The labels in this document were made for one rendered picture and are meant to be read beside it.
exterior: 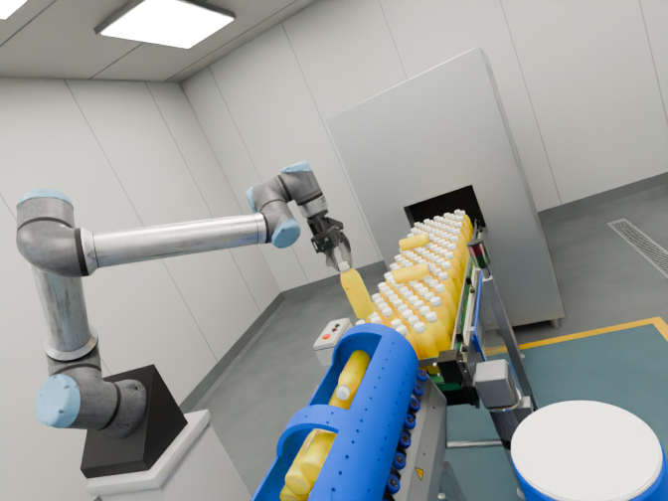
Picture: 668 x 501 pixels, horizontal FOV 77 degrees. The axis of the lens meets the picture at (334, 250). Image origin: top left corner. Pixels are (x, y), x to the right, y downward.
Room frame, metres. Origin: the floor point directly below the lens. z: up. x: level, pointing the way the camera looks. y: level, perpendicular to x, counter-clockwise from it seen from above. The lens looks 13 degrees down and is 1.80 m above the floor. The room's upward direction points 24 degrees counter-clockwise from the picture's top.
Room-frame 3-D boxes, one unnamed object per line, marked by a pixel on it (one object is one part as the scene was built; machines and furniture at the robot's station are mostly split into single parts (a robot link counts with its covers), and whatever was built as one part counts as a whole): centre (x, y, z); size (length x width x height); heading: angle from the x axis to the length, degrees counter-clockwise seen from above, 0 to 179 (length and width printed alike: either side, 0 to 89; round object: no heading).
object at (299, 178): (1.33, 0.01, 1.74); 0.10 x 0.09 x 0.12; 97
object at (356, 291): (1.36, -0.01, 1.33); 0.07 x 0.07 x 0.19
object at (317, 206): (1.33, 0.00, 1.65); 0.10 x 0.09 x 0.05; 63
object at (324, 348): (1.69, 0.15, 1.05); 0.20 x 0.10 x 0.10; 152
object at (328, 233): (1.33, 0.00, 1.57); 0.09 x 0.08 x 0.12; 153
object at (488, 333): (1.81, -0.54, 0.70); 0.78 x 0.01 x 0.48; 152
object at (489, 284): (1.54, -0.51, 0.55); 0.04 x 0.04 x 1.10; 62
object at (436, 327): (1.46, -0.23, 0.99); 0.07 x 0.07 x 0.19
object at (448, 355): (1.32, -0.21, 0.95); 0.10 x 0.07 x 0.10; 62
